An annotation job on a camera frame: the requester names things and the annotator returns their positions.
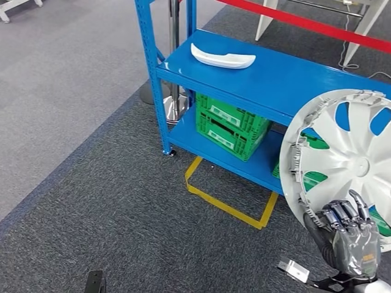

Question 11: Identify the red barrier belt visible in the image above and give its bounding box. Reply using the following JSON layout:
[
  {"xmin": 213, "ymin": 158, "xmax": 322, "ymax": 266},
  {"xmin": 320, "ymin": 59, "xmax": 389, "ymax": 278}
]
[{"xmin": 178, "ymin": 0, "xmax": 391, "ymax": 54}]

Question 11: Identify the silver plastic wheel hubcap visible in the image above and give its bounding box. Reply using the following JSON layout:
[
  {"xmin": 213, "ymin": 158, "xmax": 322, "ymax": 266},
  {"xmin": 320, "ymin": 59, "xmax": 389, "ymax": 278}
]
[{"xmin": 279, "ymin": 89, "xmax": 391, "ymax": 253}]

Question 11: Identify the blue metal shelf rack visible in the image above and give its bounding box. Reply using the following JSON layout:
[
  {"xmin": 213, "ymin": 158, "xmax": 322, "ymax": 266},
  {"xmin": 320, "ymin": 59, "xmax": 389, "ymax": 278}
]
[{"xmin": 134, "ymin": 0, "xmax": 391, "ymax": 197}]

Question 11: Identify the white floor cable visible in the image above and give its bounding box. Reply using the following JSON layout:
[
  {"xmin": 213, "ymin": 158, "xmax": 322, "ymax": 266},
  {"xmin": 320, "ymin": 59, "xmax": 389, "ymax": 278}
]
[{"xmin": 337, "ymin": 4, "xmax": 391, "ymax": 79}]

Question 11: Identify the white desk with metal bar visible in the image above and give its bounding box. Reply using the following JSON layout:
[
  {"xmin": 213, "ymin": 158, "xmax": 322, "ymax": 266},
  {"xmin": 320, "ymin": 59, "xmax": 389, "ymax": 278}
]
[{"xmin": 255, "ymin": 0, "xmax": 391, "ymax": 68}]

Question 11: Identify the white table frame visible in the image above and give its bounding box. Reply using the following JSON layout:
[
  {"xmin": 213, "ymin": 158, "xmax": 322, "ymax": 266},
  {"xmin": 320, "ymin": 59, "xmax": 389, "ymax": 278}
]
[{"xmin": 0, "ymin": 0, "xmax": 43, "ymax": 24}]

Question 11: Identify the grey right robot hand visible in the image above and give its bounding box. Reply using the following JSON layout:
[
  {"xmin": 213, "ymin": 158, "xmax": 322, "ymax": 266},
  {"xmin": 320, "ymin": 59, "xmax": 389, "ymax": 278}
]
[{"xmin": 303, "ymin": 189, "xmax": 382, "ymax": 280}]

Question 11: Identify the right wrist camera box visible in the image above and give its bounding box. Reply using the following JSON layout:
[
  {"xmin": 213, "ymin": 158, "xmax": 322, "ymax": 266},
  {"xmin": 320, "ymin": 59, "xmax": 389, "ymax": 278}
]
[{"xmin": 277, "ymin": 258, "xmax": 355, "ymax": 293}]

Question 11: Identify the green plastic crate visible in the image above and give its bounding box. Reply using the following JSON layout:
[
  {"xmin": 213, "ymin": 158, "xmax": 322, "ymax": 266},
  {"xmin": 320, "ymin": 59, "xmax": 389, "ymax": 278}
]
[
  {"xmin": 272, "ymin": 128, "xmax": 391, "ymax": 238},
  {"xmin": 195, "ymin": 93, "xmax": 272, "ymax": 162}
]

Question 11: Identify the white curved plastic part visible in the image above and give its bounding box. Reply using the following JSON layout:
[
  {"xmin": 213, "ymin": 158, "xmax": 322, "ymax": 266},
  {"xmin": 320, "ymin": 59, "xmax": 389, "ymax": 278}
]
[{"xmin": 190, "ymin": 42, "xmax": 257, "ymax": 70}]

